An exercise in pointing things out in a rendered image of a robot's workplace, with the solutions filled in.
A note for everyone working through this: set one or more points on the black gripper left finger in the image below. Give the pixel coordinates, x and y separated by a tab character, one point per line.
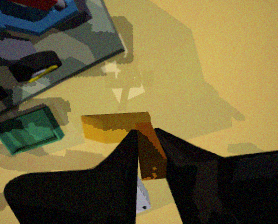
110	189

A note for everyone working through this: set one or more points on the red-headed pin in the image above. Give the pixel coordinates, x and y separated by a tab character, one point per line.
42	4

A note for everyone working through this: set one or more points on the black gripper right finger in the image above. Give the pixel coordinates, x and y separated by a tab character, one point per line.
204	185

